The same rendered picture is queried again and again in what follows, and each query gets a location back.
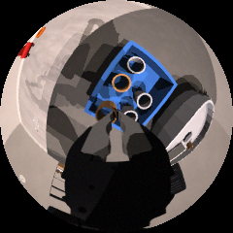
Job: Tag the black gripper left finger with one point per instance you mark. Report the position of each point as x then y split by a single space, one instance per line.
94 141

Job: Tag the steel bushing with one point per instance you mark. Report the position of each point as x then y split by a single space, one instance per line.
128 108
139 61
146 103

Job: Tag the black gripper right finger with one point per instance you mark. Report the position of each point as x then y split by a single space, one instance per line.
137 139

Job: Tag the bronze bushing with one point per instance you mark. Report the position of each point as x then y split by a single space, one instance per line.
122 89
106 104
189 145

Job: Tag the blue crate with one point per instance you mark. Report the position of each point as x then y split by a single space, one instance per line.
155 80

